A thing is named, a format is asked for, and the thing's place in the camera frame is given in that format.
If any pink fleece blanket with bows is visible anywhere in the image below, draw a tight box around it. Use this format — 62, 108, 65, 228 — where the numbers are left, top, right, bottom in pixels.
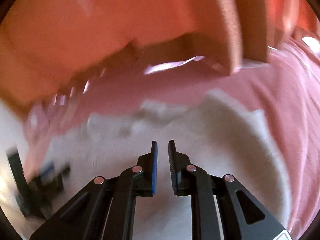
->
23, 39, 319, 239

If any orange-pink curtain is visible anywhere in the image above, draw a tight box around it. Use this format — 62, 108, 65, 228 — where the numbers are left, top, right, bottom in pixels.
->
1, 0, 319, 115

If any cream sweater with black hearts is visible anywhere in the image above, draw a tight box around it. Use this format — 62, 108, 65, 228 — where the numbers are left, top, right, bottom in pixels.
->
23, 88, 293, 240

